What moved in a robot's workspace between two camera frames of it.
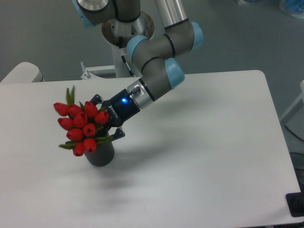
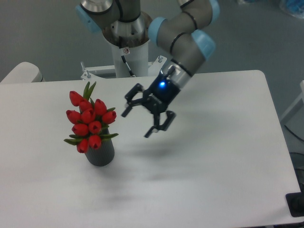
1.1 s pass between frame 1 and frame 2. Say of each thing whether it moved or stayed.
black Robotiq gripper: moved
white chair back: stayed
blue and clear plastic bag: stayed
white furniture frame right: stayed
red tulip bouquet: moved
